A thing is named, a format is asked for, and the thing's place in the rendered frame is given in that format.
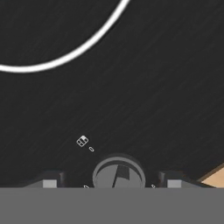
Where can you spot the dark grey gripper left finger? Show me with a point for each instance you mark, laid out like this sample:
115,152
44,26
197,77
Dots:
49,180

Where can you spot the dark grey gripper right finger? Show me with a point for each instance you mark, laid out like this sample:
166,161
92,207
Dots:
174,181

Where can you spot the dark grey round stove knob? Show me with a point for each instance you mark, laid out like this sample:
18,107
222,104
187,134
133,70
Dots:
118,175

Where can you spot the black glass hob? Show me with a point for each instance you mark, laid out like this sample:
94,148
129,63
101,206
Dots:
116,87

